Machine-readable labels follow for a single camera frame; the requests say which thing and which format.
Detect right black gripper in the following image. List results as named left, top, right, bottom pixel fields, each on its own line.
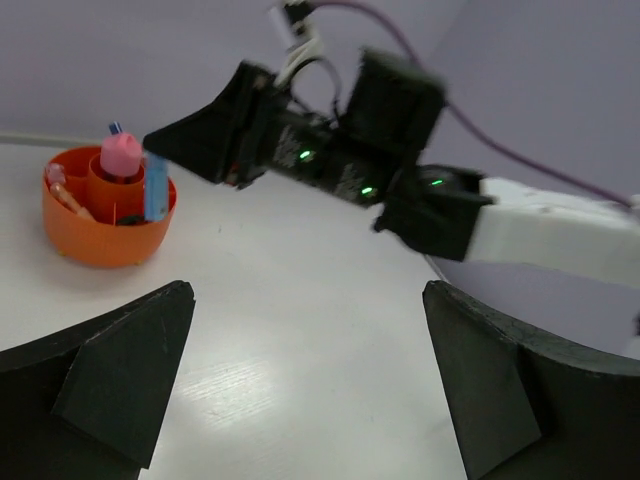
left=142, top=61, right=397, bottom=208

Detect blue highlighter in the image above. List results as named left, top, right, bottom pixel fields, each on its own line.
left=144, top=153, right=169, bottom=222

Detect pink glue stick tube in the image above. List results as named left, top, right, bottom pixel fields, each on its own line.
left=99, top=132, right=143, bottom=178

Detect clear blue-capped glue bottle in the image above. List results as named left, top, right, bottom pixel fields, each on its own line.
left=109, top=122, right=123, bottom=135

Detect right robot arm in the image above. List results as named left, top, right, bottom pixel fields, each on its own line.
left=143, top=48, right=639, bottom=287

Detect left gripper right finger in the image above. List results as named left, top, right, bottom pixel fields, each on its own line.
left=423, top=281, right=639, bottom=480

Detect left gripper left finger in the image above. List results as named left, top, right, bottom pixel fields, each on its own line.
left=1, top=281, right=195, bottom=479

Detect black handled scissors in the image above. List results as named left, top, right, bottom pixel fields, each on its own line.
left=116, top=215, right=146, bottom=226

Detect pink highlighter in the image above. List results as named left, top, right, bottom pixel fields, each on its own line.
left=45, top=163, right=66, bottom=185

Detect orange round organizer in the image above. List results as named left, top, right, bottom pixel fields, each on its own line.
left=42, top=146, right=177, bottom=268

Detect orange highlighter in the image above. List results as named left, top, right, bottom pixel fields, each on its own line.
left=50, top=182, right=94, bottom=221

